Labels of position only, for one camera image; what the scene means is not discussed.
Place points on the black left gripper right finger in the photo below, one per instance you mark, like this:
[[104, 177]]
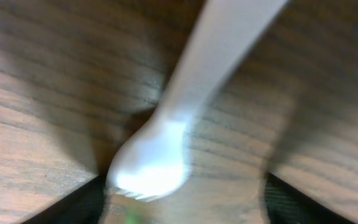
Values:
[[287, 205]]

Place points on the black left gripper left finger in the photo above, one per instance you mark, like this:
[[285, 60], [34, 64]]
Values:
[[84, 205]]

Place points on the white plastic spoon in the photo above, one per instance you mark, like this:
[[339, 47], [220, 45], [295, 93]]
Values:
[[154, 161]]

